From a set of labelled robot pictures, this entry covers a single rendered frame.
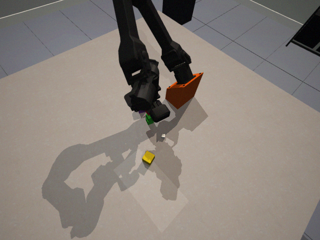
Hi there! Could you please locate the yellow block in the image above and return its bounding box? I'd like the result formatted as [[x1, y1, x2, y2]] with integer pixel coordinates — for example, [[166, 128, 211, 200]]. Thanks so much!
[[142, 151, 155, 165]]

